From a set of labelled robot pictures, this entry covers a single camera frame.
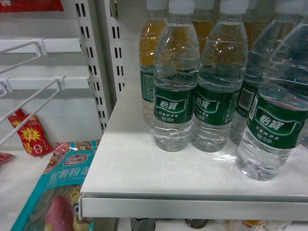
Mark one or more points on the leftmost third-shelf water bottle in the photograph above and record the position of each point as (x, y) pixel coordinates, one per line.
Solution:
(176, 67)

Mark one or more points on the barcode third-shelf water bottle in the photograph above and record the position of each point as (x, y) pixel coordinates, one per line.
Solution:
(285, 19)

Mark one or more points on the back-left amber tea bottle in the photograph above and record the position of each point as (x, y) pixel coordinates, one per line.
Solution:
(152, 30)

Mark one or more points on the green-label water bottle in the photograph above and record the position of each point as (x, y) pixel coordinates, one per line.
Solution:
(279, 114)

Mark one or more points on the red snack packet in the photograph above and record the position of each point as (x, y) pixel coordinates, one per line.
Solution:
(33, 138)

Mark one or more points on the teal sweet potato noodle bag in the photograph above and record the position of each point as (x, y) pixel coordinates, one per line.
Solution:
(54, 203)

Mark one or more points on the white slotted shelf upright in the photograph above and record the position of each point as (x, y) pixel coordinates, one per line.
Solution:
(101, 34)

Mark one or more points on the back amber tea bottle middle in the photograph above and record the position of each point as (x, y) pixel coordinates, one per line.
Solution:
(204, 19)

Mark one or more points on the white wire hook rack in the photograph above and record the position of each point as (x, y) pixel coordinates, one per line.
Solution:
(48, 78)

